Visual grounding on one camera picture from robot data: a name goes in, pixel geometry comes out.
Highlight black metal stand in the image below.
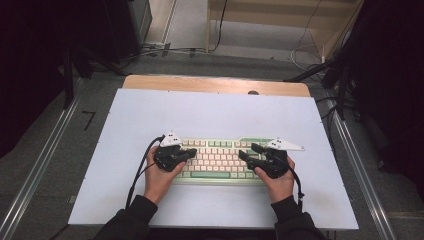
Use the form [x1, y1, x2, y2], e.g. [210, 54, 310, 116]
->
[283, 49, 359, 121]
[60, 44, 77, 110]

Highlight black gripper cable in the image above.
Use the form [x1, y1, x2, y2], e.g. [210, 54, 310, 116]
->
[125, 134, 166, 210]
[283, 156, 305, 212]

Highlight person's left hand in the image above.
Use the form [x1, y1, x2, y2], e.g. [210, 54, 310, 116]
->
[143, 146, 186, 205]

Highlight black hanging cable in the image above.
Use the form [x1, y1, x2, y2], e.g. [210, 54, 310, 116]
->
[212, 0, 230, 53]

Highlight black cabinet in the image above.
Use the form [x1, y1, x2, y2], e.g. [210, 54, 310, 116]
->
[101, 0, 153, 65]

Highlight black floor cables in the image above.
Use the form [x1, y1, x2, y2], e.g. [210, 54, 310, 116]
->
[121, 42, 208, 64]

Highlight white table cover board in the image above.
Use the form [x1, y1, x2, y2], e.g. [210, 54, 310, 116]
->
[68, 88, 360, 231]

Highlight metal floor rail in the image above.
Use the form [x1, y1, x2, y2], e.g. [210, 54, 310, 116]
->
[0, 95, 82, 240]
[327, 99, 398, 240]

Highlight green and pink keyboard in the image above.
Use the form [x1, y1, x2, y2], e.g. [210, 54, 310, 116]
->
[173, 137, 280, 186]

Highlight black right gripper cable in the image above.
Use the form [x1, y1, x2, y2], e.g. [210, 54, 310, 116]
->
[283, 156, 305, 212]

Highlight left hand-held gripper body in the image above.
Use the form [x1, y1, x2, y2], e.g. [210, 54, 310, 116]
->
[153, 130, 185, 173]

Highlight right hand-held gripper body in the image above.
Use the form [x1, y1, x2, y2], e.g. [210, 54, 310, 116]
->
[257, 138, 305, 180]

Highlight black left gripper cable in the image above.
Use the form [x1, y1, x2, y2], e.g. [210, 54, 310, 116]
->
[125, 134, 166, 210]

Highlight dark curtain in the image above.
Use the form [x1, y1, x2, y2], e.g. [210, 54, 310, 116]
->
[0, 0, 104, 158]
[346, 0, 424, 201]

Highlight light wooden shelf unit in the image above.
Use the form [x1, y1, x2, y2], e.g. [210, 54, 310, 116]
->
[205, 0, 365, 63]

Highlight white floor cable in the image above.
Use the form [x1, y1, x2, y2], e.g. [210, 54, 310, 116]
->
[290, 31, 327, 73]

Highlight person's right hand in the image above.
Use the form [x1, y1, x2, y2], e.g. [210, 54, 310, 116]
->
[254, 155, 296, 205]

